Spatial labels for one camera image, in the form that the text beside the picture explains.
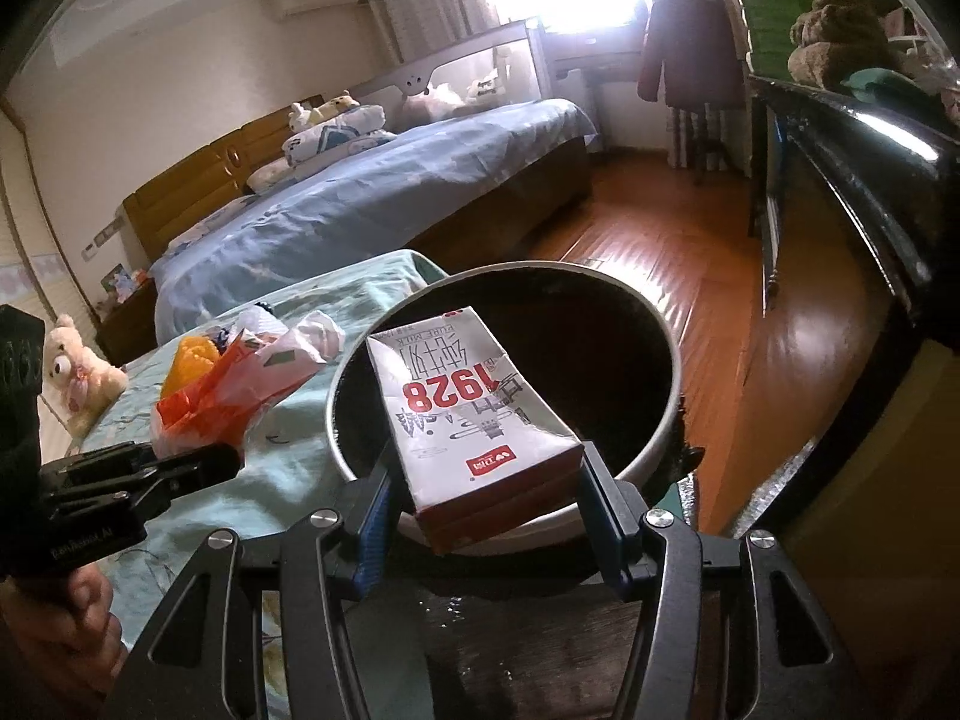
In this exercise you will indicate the orange foam fruit net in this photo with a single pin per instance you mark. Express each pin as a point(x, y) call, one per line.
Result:
point(187, 367)

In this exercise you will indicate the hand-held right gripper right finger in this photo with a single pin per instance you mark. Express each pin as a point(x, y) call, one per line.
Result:
point(604, 532)

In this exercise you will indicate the black glossy cabinet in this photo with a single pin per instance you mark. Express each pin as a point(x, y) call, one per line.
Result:
point(862, 135)

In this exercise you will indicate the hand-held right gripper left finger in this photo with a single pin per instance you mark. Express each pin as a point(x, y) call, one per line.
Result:
point(371, 540)

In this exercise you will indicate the desk with drawers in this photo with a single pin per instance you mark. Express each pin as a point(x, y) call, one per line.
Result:
point(600, 79)

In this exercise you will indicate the stack of green boxes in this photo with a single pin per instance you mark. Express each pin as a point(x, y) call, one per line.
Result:
point(769, 30)

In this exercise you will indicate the teal cloth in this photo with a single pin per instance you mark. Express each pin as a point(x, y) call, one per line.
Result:
point(877, 81)

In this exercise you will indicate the red and white wrapper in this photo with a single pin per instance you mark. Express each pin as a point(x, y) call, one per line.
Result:
point(202, 405)

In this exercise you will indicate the dark wooden nightstand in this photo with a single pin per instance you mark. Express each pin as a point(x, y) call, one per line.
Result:
point(127, 322)

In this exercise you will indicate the bed with blue sheet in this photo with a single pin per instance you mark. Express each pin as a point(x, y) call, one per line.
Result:
point(375, 187)

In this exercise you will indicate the blue and white wrapper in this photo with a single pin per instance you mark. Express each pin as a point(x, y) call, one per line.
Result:
point(225, 334)

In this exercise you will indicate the white plastic wrapper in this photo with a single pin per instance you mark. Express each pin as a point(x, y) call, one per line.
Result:
point(319, 337)

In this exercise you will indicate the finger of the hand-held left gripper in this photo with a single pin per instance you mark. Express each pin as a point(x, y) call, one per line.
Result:
point(202, 461)

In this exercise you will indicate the white air conditioner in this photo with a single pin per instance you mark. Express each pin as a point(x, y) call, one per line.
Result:
point(315, 0)

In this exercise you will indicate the mint floral bedsheet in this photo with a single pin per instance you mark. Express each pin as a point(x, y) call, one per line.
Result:
point(300, 450)

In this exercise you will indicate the white plush toy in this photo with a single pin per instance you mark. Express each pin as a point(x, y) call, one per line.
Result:
point(301, 116)

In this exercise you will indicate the pink plush cushion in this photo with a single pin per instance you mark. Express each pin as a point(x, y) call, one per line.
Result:
point(427, 105)

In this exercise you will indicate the brown plush toy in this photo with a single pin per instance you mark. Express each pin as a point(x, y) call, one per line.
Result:
point(832, 30)

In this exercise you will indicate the wall switch panel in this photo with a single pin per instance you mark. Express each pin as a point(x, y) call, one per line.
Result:
point(101, 240)

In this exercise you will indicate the yellow plush toy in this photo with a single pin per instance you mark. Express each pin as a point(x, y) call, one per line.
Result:
point(337, 105)

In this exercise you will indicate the white trash bin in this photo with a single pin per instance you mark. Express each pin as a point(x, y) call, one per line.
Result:
point(570, 315)

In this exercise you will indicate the cream teddy bear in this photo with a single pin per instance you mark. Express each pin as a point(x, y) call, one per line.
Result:
point(67, 367)

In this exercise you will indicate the small photo frame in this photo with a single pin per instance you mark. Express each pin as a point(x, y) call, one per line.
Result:
point(114, 279)

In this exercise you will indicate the grey bed guard rail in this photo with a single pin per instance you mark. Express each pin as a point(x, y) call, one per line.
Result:
point(480, 37)

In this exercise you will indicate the small white cushion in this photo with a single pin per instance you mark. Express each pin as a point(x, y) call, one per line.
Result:
point(481, 86)

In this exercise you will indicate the pink pillow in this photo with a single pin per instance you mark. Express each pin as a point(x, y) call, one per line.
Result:
point(270, 174)

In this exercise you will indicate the dark red coat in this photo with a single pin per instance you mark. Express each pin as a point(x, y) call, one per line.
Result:
point(686, 45)

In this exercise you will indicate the milk carton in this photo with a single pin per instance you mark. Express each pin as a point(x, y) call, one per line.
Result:
point(457, 405)

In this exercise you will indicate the folded blue white quilt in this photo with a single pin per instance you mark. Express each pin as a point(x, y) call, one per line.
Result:
point(337, 135)

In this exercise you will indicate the wooden bed headboard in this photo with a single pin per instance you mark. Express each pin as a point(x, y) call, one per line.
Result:
point(195, 180)

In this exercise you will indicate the person's left hand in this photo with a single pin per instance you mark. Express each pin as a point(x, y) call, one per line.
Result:
point(60, 637)

